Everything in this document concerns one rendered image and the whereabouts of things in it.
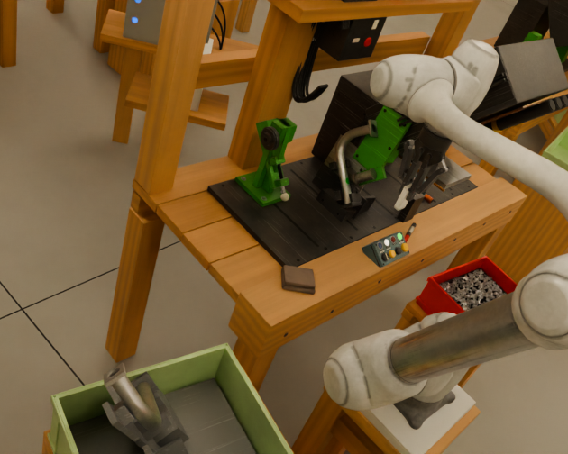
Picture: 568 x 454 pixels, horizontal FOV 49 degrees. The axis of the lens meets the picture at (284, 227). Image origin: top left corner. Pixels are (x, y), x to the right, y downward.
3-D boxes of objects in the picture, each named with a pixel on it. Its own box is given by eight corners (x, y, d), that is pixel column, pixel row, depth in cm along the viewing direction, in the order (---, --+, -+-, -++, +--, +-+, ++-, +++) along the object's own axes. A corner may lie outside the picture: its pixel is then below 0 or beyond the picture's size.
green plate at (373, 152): (387, 176, 211) (421, 125, 202) (375, 177, 205) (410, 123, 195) (364, 157, 216) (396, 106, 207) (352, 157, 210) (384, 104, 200)
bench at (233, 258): (435, 330, 317) (525, 199, 263) (203, 485, 221) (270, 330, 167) (343, 243, 349) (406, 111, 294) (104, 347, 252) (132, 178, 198)
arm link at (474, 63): (453, 95, 144) (411, 94, 138) (486, 33, 135) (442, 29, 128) (482, 121, 137) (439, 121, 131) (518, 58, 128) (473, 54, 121)
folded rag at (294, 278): (312, 276, 185) (316, 268, 183) (314, 295, 179) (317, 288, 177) (280, 269, 183) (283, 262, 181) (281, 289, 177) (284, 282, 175)
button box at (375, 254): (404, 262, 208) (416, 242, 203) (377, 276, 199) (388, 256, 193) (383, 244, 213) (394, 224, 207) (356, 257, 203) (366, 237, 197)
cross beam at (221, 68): (422, 55, 269) (431, 36, 264) (175, 93, 185) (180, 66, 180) (413, 49, 272) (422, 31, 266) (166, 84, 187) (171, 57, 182)
